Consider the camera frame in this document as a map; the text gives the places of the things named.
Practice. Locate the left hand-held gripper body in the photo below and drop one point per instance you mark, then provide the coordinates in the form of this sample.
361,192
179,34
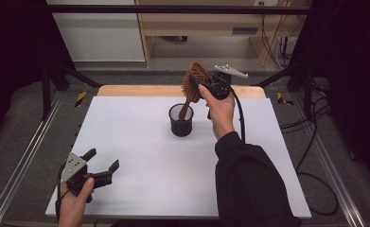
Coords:
75,170

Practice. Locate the black metal stand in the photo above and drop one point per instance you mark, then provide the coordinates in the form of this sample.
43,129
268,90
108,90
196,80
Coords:
299,78
47,91

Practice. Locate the person's right hand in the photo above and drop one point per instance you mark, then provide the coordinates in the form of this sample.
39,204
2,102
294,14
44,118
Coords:
222,115

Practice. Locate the person's left hand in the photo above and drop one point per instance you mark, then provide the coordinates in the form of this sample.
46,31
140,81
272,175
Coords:
72,208

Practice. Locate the light wooden desk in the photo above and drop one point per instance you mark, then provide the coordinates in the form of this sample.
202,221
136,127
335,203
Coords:
204,23

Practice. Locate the aluminium floor rail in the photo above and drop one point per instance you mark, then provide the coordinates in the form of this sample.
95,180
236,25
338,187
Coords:
18,170
337,183

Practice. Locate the wooden hairbrush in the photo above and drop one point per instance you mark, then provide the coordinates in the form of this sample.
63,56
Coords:
196,80

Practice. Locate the black mesh pen holder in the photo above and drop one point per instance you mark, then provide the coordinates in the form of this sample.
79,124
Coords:
181,127

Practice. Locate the black curtain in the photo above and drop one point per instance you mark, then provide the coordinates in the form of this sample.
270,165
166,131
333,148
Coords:
12,47
353,63

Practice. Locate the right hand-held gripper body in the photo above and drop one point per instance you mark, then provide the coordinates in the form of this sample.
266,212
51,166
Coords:
220,88

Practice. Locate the black horizontal frame bar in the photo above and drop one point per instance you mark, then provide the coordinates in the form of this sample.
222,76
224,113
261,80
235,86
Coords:
173,9

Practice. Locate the white cabinet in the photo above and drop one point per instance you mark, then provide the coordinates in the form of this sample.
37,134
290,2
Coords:
100,34

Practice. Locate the yellow black tape marker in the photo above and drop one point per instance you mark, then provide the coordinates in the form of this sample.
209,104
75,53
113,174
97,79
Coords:
281,98
80,99

